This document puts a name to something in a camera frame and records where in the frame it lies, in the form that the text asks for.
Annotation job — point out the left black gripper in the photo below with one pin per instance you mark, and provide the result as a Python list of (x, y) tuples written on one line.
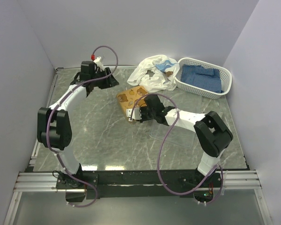
[(110, 81)]

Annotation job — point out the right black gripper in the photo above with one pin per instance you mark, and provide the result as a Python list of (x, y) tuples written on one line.
[(142, 108)]

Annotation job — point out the silver tin lid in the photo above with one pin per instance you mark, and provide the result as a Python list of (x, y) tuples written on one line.
[(127, 98)]

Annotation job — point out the clear plastic tray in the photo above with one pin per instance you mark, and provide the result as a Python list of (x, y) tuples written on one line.
[(178, 136)]

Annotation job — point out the gold cookie tin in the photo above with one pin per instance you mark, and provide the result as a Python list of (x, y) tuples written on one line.
[(133, 119)]

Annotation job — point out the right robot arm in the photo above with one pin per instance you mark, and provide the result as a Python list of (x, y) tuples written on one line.
[(213, 134)]

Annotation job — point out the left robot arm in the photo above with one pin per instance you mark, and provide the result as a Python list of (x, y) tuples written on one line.
[(53, 123)]

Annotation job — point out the white crumpled shirt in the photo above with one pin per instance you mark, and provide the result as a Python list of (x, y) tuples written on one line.
[(155, 73)]

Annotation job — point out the blue folded cloth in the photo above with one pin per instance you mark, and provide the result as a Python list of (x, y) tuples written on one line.
[(200, 77)]

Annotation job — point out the white laundry basket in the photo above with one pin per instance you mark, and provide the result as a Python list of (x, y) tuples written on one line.
[(225, 76)]

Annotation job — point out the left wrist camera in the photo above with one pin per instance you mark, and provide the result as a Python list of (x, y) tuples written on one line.
[(98, 61)]

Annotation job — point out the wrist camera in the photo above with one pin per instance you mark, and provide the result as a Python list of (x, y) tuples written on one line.
[(98, 61), (135, 111)]

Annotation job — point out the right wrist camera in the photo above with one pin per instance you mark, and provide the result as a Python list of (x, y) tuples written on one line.
[(135, 111)]

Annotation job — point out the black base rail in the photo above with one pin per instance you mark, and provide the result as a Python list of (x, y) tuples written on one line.
[(111, 184)]

